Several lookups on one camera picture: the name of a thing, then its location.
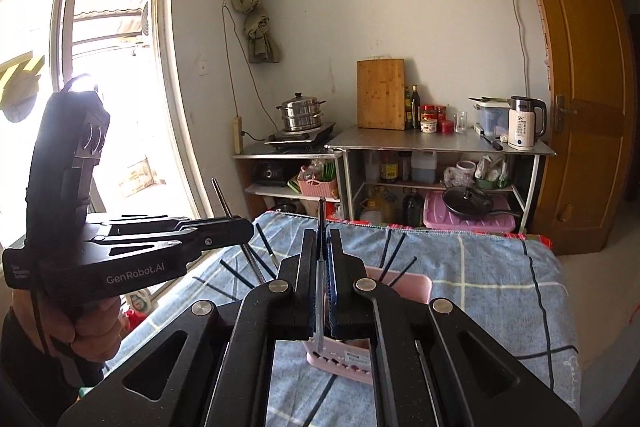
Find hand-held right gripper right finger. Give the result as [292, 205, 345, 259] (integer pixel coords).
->
[325, 227, 583, 427]

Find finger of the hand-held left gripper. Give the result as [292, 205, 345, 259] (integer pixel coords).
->
[100, 215, 236, 231]
[81, 217, 255, 269]

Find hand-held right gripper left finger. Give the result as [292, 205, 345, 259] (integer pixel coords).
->
[57, 227, 321, 427]

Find pink utensil holder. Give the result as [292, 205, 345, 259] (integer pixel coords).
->
[304, 264, 433, 387]

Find person's left hand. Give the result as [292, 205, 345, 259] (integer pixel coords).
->
[7, 291, 124, 364]

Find yellow cooking oil bottle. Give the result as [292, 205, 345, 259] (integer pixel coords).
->
[359, 186, 396, 226]

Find black kitchen appliance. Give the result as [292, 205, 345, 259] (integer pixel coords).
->
[252, 160, 289, 188]

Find pink plastic basket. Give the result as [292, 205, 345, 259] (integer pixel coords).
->
[297, 166, 340, 200]

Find dark plastic bottle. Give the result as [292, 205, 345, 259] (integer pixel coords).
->
[402, 189, 424, 228]

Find low metal shelf table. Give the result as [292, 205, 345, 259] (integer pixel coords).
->
[230, 142, 347, 214]

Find pink storage box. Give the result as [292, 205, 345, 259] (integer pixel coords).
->
[423, 191, 516, 233]

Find soy sauce bottle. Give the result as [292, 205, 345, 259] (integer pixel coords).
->
[379, 150, 400, 183]

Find red patterned sheet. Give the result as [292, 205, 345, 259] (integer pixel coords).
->
[325, 217, 556, 251]

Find black induction cooker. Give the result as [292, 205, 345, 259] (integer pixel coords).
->
[263, 122, 337, 147]

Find blue checked blanket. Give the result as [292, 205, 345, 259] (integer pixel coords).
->
[104, 209, 584, 427]

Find white plastic jug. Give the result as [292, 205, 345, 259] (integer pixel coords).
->
[410, 150, 439, 184]

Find white framed window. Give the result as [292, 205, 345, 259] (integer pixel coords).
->
[0, 0, 212, 229]

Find steel steamer pot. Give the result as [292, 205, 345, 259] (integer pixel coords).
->
[275, 91, 327, 136]

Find black frying pan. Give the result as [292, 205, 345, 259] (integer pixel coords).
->
[442, 185, 522, 221]

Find steel kitchen table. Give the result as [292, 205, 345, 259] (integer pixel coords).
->
[324, 124, 557, 236]

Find white mug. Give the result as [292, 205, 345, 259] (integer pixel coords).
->
[455, 160, 477, 188]

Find red lid jar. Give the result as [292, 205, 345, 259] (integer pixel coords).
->
[420, 104, 439, 134]

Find wooden cutting board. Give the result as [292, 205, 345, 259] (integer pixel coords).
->
[356, 57, 407, 131]

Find crumpled plastic bags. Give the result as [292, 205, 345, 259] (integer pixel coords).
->
[475, 154, 512, 190]

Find clear plastic container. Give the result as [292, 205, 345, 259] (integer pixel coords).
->
[472, 99, 514, 138]

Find white electric kettle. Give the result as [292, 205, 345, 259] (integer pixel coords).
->
[507, 95, 548, 152]

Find wooden door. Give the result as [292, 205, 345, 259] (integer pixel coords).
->
[513, 0, 637, 259]

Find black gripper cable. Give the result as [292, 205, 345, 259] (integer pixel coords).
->
[61, 73, 104, 96]

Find metal door handle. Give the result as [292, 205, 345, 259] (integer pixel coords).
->
[553, 94, 577, 130]

